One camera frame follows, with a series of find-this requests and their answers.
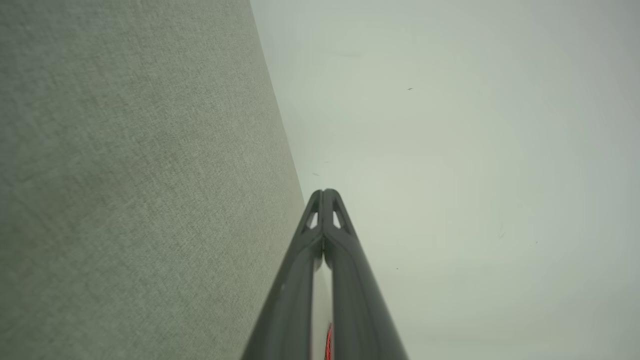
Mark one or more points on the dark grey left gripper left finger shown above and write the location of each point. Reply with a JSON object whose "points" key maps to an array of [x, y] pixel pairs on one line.
{"points": [[290, 310]]}

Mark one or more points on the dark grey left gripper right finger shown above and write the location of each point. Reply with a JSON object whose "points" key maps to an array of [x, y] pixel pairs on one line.
{"points": [[357, 310]]}

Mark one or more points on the red shorts with white stripe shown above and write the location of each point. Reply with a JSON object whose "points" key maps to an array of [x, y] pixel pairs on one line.
{"points": [[328, 345]]}

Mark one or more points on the grey fabric sofa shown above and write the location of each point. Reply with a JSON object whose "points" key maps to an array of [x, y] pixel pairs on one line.
{"points": [[125, 175]]}

